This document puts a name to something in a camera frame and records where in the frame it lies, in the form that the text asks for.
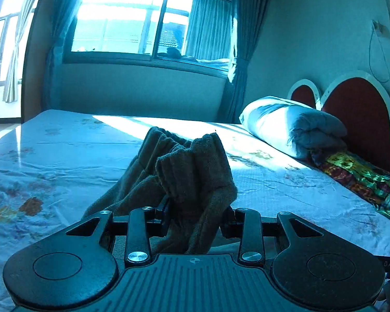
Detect rolled grey quilt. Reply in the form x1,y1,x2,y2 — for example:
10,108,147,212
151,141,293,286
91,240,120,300
239,96,348,160

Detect blue curtain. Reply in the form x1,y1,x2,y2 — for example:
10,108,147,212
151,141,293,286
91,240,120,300
221,0,274,124
44,0,85,111

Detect sheer window curtain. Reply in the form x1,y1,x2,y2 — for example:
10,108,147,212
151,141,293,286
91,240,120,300
185,0,233,62

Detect colourful patterned pillow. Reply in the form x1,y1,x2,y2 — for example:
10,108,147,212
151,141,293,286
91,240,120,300
310,149,390,220

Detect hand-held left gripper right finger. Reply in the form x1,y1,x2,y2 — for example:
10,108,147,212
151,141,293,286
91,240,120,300
220,206,324,265

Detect dark wooden door frame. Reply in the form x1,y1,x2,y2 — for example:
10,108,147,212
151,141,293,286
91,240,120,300
0,0,53,124

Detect light balcony curtain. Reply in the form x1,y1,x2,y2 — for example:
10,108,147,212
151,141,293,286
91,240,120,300
3,0,43,103

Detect dark object on windowsill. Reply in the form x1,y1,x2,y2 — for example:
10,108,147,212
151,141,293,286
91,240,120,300
158,47,199,61

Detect large framed window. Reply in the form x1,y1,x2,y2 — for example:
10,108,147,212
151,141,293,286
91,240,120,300
63,0,235,79

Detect grey-green pants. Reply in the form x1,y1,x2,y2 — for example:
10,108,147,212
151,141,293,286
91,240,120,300
81,126,238,256

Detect bed with floral sheet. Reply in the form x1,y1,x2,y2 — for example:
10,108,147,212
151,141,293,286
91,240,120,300
0,109,390,312

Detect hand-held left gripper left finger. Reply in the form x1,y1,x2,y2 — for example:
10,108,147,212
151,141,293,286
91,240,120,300
66,198,170,265

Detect thin wall cable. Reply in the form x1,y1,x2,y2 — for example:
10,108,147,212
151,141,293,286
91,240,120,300
369,0,390,83

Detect red and white headboard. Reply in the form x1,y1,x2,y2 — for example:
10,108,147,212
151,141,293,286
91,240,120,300
287,70,390,178

